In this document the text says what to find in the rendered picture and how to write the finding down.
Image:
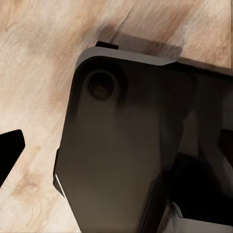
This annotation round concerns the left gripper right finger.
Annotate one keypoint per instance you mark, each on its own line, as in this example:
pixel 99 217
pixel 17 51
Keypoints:
pixel 225 143

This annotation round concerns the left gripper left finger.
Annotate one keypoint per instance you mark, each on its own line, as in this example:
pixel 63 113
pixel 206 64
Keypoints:
pixel 12 145

